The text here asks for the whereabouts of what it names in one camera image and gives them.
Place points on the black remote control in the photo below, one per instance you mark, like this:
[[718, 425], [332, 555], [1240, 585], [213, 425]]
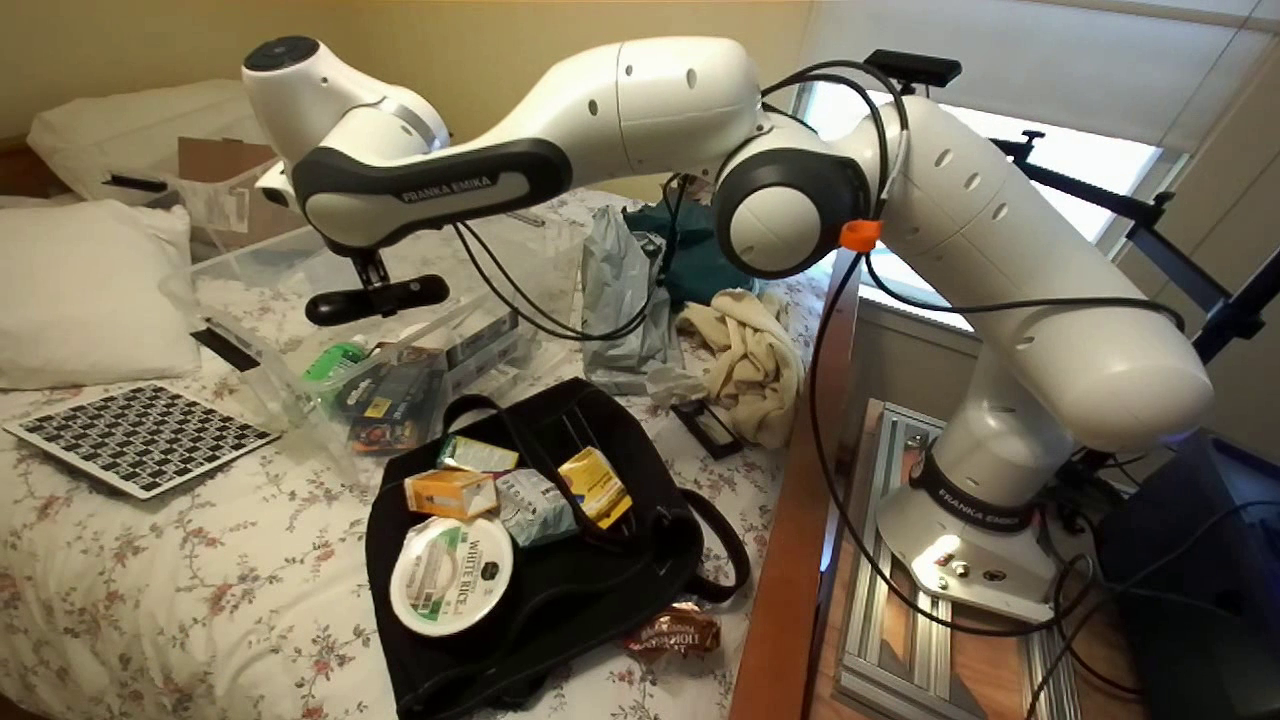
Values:
[[380, 297]]

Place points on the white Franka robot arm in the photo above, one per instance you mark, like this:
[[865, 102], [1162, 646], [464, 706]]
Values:
[[1040, 334]]

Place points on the large clear storage box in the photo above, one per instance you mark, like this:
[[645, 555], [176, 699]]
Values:
[[265, 301]]

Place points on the clear box with cardboard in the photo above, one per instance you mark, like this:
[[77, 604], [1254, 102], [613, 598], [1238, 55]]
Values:
[[213, 202]]

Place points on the pale green small box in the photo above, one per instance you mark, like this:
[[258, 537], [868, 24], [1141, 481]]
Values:
[[479, 453]]

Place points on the orange small box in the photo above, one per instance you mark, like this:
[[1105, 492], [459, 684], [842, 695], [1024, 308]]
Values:
[[451, 492]]

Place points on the green snack packet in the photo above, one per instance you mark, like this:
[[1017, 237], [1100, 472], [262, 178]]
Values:
[[332, 360]]

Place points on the small clear lattice basket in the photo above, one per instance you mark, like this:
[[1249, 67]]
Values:
[[367, 403]]

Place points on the dark colourful snack packet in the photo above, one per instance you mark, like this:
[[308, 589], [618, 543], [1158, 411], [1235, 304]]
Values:
[[388, 403]]

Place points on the black flat rectangular device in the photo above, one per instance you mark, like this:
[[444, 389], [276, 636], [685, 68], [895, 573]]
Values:
[[226, 346]]

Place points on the brown cardboard piece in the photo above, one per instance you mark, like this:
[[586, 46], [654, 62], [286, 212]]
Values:
[[213, 161]]

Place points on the grey plastic bag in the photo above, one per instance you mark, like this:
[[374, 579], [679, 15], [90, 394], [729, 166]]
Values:
[[620, 301]]

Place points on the translucent white plastic bag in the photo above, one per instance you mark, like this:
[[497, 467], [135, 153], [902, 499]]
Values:
[[147, 126]]

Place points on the white pillow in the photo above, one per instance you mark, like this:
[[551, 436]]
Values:
[[84, 295]]

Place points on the black white checkerboard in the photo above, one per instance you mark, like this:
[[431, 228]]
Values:
[[142, 436]]

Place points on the grey green packet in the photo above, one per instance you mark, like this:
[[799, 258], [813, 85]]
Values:
[[533, 504]]

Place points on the teal cloth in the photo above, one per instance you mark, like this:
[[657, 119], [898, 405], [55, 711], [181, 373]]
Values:
[[685, 254]]

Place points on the yellow foil packet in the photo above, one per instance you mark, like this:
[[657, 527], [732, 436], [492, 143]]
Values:
[[596, 487]]

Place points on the brown wooden headboard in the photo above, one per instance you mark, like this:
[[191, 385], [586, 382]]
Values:
[[20, 170]]

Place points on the black flat phone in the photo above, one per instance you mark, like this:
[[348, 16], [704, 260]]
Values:
[[704, 429]]

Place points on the black fabric bag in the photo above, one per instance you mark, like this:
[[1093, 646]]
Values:
[[575, 585]]

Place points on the cream towel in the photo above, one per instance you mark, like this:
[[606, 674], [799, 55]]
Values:
[[745, 367]]

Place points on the floral white bedspread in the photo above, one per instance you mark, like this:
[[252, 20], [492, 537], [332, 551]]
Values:
[[174, 602]]

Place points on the brown shiny wrapper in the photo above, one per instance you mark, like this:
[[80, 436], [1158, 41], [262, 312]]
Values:
[[673, 634]]

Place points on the brown wooden footboard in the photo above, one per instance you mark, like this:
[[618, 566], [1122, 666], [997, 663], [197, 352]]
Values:
[[802, 534]]

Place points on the black mounting bar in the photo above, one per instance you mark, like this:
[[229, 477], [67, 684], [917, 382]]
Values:
[[1247, 312]]

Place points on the dark blue bag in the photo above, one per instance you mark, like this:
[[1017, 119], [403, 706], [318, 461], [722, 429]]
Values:
[[1203, 585]]

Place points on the black mounted camera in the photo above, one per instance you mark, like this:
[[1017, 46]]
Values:
[[912, 67]]

